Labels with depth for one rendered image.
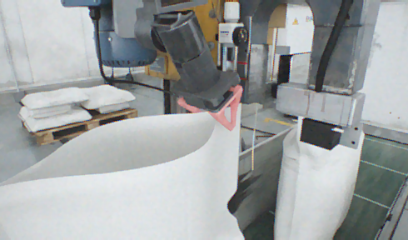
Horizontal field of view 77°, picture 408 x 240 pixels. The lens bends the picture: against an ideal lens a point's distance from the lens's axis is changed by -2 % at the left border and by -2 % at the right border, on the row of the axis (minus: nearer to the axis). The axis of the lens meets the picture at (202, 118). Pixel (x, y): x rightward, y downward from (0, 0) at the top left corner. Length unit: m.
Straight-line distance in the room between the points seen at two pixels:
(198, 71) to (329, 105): 0.25
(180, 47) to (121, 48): 0.29
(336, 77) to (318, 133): 0.11
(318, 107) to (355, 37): 0.13
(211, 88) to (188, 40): 0.08
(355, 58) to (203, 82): 0.25
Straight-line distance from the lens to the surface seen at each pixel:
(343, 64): 0.49
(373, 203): 1.54
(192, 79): 0.38
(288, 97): 0.53
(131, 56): 0.63
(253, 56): 0.57
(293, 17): 3.60
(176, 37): 0.35
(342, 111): 0.50
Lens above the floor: 1.17
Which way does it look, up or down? 19 degrees down
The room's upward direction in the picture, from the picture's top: straight up
